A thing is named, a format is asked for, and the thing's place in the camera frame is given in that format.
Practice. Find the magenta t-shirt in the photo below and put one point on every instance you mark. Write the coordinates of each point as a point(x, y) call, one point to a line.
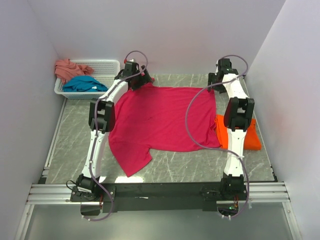
point(175, 119)

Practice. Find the teal blue t-shirt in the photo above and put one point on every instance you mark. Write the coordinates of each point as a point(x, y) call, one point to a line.
point(84, 83)

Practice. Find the white plastic basket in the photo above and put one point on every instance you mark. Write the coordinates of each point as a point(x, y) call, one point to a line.
point(104, 72)

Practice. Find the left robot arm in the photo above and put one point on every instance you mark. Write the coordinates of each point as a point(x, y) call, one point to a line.
point(102, 120)

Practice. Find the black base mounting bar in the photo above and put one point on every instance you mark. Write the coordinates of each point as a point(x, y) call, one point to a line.
point(163, 196)

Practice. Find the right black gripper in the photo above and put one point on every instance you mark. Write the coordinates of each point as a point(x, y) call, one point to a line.
point(222, 89)

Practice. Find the salmon pink t-shirt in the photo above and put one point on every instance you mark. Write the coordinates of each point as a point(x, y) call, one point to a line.
point(66, 70)

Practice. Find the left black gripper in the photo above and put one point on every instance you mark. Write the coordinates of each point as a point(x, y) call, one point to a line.
point(145, 79)

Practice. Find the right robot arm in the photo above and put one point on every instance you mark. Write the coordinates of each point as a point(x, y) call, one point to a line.
point(237, 119)

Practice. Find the folded orange t-shirt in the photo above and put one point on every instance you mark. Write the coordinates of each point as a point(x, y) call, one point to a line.
point(251, 140)

